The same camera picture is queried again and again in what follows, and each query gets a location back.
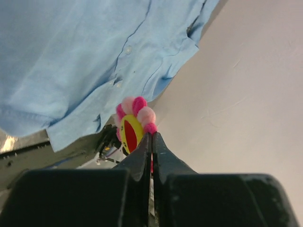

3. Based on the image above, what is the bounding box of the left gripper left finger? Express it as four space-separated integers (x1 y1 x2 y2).
0 134 152 227

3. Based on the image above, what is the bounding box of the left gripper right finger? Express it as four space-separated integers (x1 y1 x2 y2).
152 133 299 227

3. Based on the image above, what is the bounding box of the pink flower smiley brooch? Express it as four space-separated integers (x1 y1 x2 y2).
115 96 157 156

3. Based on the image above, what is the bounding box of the light blue button shirt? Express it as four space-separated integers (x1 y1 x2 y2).
0 0 218 151

